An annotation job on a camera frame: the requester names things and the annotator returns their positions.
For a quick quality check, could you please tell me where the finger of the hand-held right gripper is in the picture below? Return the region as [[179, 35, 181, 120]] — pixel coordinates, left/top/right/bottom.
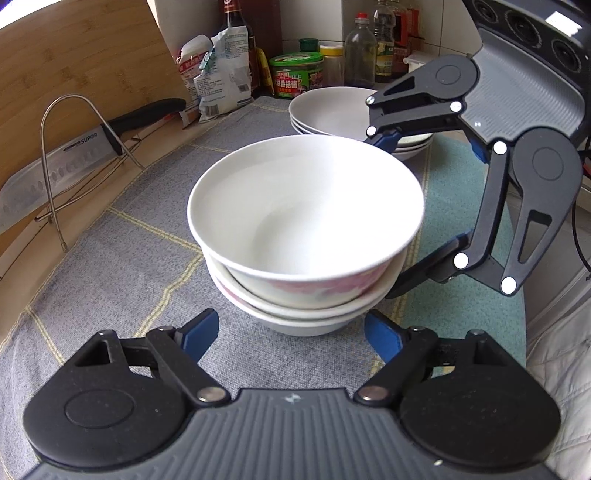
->
[[364, 65, 465, 154], [383, 138, 563, 298]]

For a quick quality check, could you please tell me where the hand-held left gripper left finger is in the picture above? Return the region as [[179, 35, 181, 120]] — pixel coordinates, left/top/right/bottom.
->
[[71, 308, 232, 408]]

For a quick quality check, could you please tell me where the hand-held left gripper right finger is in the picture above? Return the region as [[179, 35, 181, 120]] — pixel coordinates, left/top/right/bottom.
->
[[353, 310, 507, 408]]

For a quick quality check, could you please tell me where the clear glass bottle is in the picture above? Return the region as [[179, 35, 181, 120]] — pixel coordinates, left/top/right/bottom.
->
[[344, 13, 377, 89]]

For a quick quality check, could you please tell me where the yellow label bottle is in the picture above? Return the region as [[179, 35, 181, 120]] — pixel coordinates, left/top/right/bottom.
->
[[373, 0, 398, 84]]

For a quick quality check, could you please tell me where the white plastic box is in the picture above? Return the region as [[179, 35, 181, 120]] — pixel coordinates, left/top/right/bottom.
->
[[404, 51, 437, 77]]

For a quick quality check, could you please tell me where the yellow lid spice bottle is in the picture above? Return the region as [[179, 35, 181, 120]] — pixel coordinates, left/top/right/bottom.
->
[[320, 42, 346, 88]]

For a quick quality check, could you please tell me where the grey plaid cloth mat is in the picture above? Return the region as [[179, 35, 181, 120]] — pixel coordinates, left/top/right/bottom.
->
[[0, 95, 529, 462]]

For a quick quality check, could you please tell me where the green lid sauce jar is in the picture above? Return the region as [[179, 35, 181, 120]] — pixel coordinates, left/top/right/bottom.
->
[[269, 52, 325, 100]]

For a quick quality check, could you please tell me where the dark red label bottle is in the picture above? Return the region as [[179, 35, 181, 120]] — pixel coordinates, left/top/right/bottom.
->
[[394, 0, 423, 70]]

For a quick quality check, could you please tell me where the yellow packet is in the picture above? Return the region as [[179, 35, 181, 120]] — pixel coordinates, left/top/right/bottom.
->
[[256, 48, 273, 88]]

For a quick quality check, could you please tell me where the white quilted clothing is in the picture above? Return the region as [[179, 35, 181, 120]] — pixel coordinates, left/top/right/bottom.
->
[[526, 277, 591, 480]]

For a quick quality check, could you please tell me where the white plastic bag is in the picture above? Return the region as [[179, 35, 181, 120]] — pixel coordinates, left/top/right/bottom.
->
[[193, 27, 256, 123]]

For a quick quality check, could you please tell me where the dark soy sauce bottle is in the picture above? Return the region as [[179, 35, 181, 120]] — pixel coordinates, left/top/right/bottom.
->
[[218, 0, 259, 93]]

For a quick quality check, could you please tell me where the red and white bag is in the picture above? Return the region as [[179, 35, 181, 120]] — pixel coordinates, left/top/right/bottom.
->
[[174, 34, 218, 129]]

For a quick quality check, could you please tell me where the bamboo cutting board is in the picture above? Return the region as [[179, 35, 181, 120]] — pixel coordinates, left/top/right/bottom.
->
[[0, 0, 188, 195]]

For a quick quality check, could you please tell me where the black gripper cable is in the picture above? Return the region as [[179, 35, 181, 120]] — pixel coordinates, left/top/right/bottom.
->
[[571, 138, 591, 280]]

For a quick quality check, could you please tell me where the black handled kitchen knife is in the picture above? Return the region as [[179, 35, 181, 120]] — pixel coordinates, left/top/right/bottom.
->
[[0, 98, 187, 236]]

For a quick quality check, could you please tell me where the metal wire rack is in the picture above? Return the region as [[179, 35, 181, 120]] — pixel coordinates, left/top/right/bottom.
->
[[33, 93, 145, 252]]

